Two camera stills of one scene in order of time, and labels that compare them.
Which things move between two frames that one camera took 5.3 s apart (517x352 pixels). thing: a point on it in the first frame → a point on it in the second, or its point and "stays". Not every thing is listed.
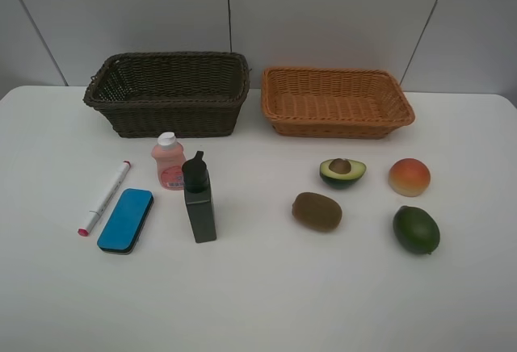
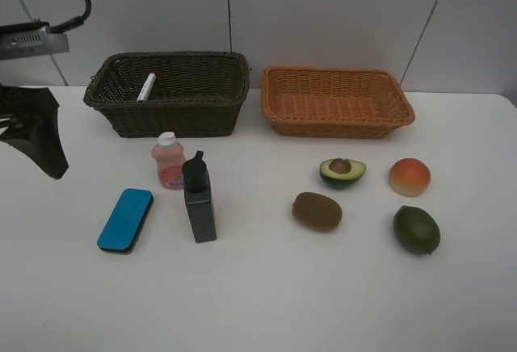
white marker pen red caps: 107,199 → 147,87
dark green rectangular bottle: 199,199 stays
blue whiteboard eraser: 126,221 stays
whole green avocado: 415,230 stays
